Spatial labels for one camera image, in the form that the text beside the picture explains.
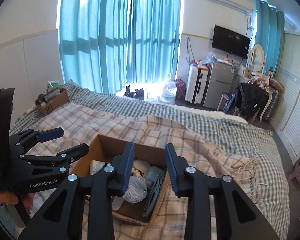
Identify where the plaid beige blanket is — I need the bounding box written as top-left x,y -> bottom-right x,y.
30,103 -> 260,239

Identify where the grey tape roll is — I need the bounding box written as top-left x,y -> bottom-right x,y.
111,197 -> 125,211

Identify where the clear water jug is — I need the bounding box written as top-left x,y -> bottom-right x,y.
159,77 -> 177,105

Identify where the middle teal curtain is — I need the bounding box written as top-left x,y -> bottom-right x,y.
127,0 -> 181,83

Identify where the chair with black jacket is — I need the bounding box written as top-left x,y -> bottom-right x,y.
222,83 -> 269,121

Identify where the green checkered bed sheet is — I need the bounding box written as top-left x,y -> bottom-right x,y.
10,82 -> 290,239

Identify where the black wall television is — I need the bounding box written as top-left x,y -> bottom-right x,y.
212,25 -> 250,59

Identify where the person left hand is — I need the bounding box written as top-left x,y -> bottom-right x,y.
0,190 -> 35,210

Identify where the small cardboard box of clutter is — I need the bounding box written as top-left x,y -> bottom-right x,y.
35,81 -> 70,116

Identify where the large open cardboard box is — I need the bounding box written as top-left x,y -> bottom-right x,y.
71,134 -> 170,225

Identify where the oval white mirror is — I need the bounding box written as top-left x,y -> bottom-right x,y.
247,44 -> 266,73

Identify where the clear cotton swab jar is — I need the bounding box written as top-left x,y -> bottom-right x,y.
123,176 -> 147,203

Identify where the blue tissue pack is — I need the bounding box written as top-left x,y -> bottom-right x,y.
89,160 -> 106,175

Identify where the silver mini fridge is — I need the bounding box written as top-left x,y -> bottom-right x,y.
203,60 -> 236,109

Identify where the white sliding wardrobe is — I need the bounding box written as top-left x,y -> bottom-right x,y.
270,31 -> 300,163

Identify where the white suitcase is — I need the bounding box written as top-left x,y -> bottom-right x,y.
185,65 -> 208,104

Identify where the white earbuds case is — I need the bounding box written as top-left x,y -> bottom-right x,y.
146,166 -> 165,183

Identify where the teal curtain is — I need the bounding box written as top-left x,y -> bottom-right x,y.
58,0 -> 128,94
127,0 -> 181,83
255,0 -> 285,75

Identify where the left teal curtain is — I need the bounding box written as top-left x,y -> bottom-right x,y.
58,0 -> 128,94

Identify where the right teal curtain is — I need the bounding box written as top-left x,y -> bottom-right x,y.
255,0 -> 285,75

